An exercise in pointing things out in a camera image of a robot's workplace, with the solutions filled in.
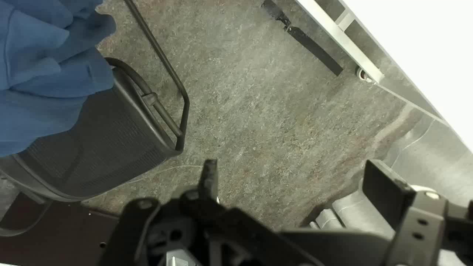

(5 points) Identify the black perforated table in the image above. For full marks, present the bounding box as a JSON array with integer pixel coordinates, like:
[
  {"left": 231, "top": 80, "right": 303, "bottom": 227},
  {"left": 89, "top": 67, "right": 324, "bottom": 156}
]
[{"left": 0, "top": 191, "right": 123, "bottom": 266}]

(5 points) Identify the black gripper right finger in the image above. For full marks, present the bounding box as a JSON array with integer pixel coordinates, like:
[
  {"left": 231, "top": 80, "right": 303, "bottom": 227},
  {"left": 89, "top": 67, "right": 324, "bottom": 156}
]
[{"left": 363, "top": 160, "right": 473, "bottom": 266}]

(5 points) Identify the black flat bar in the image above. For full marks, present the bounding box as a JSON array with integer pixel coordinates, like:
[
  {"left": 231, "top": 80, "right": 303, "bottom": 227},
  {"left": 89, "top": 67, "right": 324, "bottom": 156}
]
[{"left": 262, "top": 0, "right": 345, "bottom": 77}]

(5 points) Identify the black mesh armchair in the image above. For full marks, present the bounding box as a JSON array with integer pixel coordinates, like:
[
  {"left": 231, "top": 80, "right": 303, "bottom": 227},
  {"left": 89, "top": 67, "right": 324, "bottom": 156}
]
[{"left": 0, "top": 0, "right": 193, "bottom": 205}]

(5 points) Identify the white table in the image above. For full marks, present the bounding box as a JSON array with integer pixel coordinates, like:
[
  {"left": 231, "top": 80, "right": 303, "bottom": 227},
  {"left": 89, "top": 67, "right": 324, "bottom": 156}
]
[{"left": 295, "top": 0, "right": 473, "bottom": 153}]

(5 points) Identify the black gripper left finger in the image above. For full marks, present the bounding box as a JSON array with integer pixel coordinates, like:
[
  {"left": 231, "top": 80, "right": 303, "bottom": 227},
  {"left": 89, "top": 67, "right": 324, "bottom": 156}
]
[{"left": 101, "top": 159, "right": 258, "bottom": 266}]

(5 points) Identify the blue hoodie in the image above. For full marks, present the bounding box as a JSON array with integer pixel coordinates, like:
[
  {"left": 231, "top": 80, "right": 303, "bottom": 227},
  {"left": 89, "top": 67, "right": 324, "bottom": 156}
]
[{"left": 0, "top": 0, "right": 119, "bottom": 160}]

